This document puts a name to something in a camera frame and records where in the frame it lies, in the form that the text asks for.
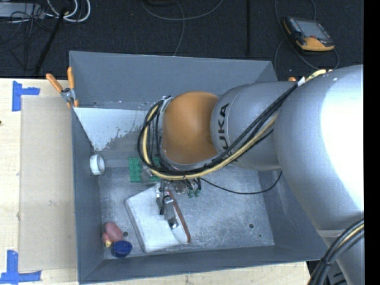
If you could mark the blue cup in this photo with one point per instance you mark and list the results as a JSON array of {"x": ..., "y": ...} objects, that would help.
[{"x": 122, "y": 248}]

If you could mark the green studded flat block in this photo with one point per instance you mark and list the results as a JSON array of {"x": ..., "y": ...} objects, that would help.
[{"x": 135, "y": 169}]

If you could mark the pink toy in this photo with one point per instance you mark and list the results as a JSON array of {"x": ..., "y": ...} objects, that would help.
[{"x": 112, "y": 231}]

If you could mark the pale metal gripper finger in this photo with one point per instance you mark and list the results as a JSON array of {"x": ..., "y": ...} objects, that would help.
[
  {"x": 160, "y": 202},
  {"x": 171, "y": 214}
]

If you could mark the grey metal bin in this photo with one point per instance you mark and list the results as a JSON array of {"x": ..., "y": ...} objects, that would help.
[{"x": 225, "y": 218}]

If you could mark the brown cardboard board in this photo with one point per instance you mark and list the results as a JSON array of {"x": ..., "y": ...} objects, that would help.
[{"x": 44, "y": 174}]

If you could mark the white flat block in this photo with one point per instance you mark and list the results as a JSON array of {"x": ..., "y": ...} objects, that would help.
[{"x": 148, "y": 221}]

